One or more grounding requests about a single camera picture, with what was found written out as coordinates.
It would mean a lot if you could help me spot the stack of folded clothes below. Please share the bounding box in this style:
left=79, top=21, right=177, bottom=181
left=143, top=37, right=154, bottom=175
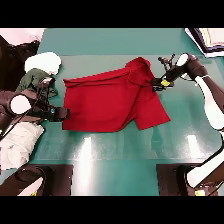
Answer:
left=184, top=28, right=224, bottom=59

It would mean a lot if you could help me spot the white garment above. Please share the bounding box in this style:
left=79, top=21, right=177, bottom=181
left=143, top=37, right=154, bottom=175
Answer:
left=24, top=51, right=63, bottom=76

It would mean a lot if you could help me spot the black garment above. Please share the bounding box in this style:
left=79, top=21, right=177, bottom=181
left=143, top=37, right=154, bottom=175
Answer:
left=0, top=34, right=41, bottom=93

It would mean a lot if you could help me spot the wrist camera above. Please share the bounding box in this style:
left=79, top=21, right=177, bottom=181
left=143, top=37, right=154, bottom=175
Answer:
left=35, top=76, right=56, bottom=108
left=157, top=53, right=177, bottom=73

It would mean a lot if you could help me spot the red T-shirt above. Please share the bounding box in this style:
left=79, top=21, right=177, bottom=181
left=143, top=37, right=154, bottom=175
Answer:
left=61, top=56, right=172, bottom=134

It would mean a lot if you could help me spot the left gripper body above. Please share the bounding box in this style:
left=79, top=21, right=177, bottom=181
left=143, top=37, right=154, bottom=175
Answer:
left=43, top=107, right=71, bottom=122

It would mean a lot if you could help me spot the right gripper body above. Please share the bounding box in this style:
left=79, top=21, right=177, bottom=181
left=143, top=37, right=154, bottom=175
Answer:
left=151, top=76, right=176, bottom=93

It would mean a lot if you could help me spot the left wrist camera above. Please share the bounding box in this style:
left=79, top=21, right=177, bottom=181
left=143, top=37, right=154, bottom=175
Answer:
left=35, top=76, right=56, bottom=108

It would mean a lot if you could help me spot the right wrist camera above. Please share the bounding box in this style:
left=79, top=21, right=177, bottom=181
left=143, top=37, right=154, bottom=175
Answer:
left=157, top=53, right=177, bottom=73

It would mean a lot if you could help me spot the cream garment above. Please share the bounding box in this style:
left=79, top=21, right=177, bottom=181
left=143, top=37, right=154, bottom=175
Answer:
left=0, top=121, right=46, bottom=172

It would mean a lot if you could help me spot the green garment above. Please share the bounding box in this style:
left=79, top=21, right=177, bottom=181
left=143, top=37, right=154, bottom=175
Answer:
left=14, top=67, right=58, bottom=100

